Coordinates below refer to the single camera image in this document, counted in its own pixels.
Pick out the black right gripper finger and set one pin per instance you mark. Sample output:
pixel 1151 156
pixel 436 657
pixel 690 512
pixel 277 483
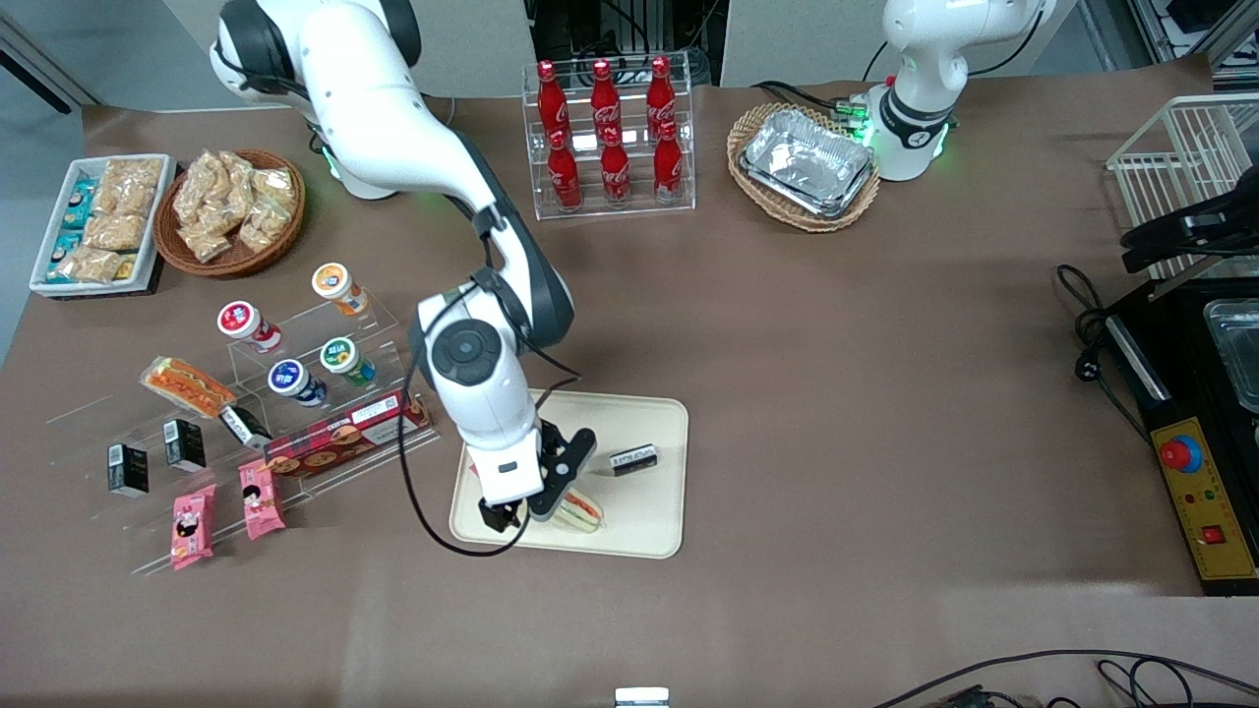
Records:
pixel 585 447
pixel 545 503

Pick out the plastic-wrapped sandwich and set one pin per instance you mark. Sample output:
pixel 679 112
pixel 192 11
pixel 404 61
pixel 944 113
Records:
pixel 582 511
pixel 192 385

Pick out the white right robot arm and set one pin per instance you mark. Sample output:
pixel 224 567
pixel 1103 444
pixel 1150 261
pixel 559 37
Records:
pixel 393 128

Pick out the beige plastic serving tray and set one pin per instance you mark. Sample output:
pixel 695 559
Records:
pixel 639 521

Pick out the aluminium foil tray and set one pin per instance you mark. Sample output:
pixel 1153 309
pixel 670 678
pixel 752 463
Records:
pixel 807 157

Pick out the white rectangular snack tray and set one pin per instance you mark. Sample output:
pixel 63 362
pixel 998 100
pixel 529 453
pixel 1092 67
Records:
pixel 165 197

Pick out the metal tray in machine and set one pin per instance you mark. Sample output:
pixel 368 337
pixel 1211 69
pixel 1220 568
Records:
pixel 1239 354

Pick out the small black carton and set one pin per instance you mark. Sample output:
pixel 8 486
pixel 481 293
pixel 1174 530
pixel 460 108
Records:
pixel 128 472
pixel 244 426
pixel 184 445
pixel 634 459

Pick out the red brown cookie box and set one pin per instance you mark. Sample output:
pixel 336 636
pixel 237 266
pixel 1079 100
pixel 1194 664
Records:
pixel 344 433

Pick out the small silver device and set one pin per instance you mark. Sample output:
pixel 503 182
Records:
pixel 641 698

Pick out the clear acrylic cup stand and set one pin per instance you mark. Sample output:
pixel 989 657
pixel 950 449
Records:
pixel 379 320

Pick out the green lid cup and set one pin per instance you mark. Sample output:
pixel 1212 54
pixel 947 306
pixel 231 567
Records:
pixel 340 356

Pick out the clear acrylic bottle rack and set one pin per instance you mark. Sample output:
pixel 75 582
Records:
pixel 639 208

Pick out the red cola bottle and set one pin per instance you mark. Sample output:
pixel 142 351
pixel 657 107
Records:
pixel 604 103
pixel 660 98
pixel 565 177
pixel 616 175
pixel 668 167
pixel 551 103

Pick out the blue lid cup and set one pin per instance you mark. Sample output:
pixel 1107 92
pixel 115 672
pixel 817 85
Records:
pixel 288 377

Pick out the orange lid cup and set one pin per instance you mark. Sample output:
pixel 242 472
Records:
pixel 334 282

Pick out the light wicker basket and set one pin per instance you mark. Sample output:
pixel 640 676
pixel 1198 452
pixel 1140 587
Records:
pixel 811 222

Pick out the red lid cup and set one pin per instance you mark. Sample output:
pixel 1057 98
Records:
pixel 241 320

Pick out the dark brown wicker basket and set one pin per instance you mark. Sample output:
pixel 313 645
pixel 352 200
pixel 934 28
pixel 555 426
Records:
pixel 236 264

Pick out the clear bag of crackers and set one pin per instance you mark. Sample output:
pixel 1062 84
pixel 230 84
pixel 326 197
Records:
pixel 236 182
pixel 207 241
pixel 197 187
pixel 261 228
pixel 273 187

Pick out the small circuit board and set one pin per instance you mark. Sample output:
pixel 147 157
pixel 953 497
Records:
pixel 959 699

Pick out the clear acrylic stepped display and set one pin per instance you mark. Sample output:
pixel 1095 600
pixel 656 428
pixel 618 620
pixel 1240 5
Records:
pixel 98 423

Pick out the yellow snack packet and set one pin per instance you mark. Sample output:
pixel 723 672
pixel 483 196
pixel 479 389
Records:
pixel 126 267

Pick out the bag of brown crisps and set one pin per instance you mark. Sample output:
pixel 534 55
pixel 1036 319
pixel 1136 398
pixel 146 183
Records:
pixel 116 231
pixel 133 182
pixel 90 265

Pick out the blue snack packet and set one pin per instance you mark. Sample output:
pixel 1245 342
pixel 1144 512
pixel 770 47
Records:
pixel 67 246
pixel 79 206

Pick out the red emergency stop button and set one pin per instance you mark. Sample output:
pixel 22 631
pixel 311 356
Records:
pixel 1180 454

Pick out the black sealing machine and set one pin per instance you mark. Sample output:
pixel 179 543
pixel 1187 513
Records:
pixel 1180 334

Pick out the yellow control panel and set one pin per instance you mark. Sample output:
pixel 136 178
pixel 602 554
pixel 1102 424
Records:
pixel 1205 492

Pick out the black machine lever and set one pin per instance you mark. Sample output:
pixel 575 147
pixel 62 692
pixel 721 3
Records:
pixel 1180 236

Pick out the metal frame shelf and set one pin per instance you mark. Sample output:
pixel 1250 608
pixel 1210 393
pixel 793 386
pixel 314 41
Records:
pixel 1180 25

